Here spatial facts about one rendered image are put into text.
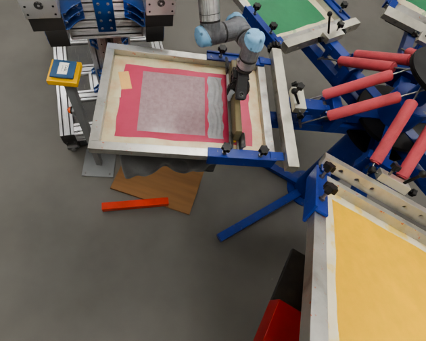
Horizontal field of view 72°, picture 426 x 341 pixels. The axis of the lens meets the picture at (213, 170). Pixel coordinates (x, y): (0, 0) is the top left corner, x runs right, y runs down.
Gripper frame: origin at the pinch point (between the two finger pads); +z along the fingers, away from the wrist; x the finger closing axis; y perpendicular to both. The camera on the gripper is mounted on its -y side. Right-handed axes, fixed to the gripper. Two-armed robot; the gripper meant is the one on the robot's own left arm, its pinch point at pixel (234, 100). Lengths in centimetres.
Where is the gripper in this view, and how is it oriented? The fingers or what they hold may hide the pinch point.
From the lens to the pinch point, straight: 141.9
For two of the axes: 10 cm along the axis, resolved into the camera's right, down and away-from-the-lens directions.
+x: -9.9, -0.6, -1.6
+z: -1.7, 4.2, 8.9
